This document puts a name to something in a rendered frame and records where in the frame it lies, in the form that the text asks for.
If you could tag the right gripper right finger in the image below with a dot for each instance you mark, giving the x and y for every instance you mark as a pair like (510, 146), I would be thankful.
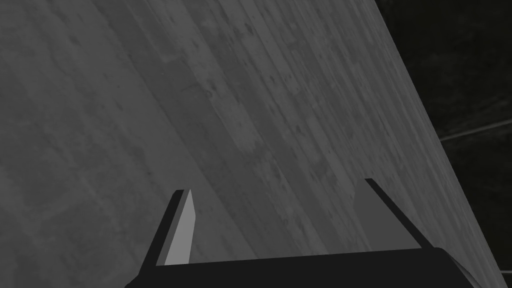
(384, 224)

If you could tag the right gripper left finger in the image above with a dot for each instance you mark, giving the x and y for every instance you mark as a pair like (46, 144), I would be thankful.
(176, 236)

